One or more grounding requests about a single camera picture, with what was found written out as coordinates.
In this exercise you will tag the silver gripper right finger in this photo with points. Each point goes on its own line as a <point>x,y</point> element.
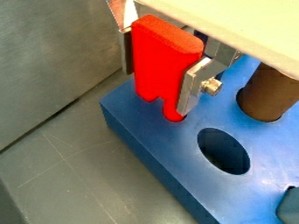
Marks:
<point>200,79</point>

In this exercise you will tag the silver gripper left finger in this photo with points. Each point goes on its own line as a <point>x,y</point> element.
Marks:
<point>124,10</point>

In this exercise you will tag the red two-legged block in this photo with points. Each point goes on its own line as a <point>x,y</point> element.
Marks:
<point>165,51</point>

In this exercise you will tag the blue foam shape board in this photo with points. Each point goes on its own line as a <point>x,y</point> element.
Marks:
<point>228,165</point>

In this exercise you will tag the brown cylinder block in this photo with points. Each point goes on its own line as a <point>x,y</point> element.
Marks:
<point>269,95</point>

